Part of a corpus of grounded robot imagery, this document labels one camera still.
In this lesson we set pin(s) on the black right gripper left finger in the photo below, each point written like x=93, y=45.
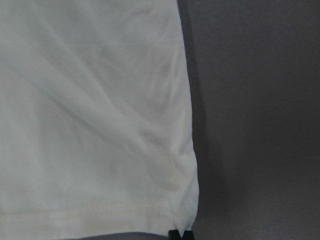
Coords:
x=174, y=235

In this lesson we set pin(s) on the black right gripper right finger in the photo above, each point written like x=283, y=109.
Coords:
x=188, y=235

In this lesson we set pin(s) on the beige long-sleeve printed shirt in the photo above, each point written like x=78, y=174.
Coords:
x=95, y=120

